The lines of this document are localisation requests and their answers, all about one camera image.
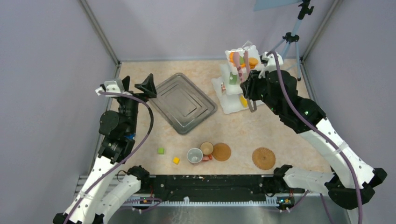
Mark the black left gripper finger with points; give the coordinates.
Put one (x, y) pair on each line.
(126, 83)
(147, 87)

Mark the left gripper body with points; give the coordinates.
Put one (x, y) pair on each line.
(132, 94)

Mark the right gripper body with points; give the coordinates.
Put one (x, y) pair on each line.
(257, 88)

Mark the orange round macaron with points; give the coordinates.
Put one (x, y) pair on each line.
(252, 61)

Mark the yellow cheese cake wedge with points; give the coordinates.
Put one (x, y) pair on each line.
(243, 101)

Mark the green cake cube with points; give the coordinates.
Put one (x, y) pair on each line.
(233, 79)

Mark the pink-handled metal tongs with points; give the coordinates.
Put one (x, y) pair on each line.
(236, 60)

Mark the white strawberry cake slice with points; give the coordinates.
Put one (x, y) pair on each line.
(223, 88)

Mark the orange flower cookie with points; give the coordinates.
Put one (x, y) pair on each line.
(231, 54)

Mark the smooth brown round coaster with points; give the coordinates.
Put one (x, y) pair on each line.
(221, 152)

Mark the brown cup with red handle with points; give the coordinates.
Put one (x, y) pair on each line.
(207, 150)

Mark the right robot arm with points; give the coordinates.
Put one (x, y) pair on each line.
(352, 181)

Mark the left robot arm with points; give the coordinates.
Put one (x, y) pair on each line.
(93, 205)

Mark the white three-tier serving stand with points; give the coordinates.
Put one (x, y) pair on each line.
(230, 101)

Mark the silver metal tray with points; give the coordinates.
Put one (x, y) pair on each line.
(182, 104)

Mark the ribbed brown round coaster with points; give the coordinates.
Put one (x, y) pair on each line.
(263, 158)

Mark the yellow cube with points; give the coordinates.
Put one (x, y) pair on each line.
(176, 160)

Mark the grey-white cup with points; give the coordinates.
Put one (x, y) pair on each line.
(194, 155)

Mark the light blue tripod stand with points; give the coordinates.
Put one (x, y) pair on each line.
(290, 37)

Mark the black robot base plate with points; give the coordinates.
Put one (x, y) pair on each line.
(215, 188)

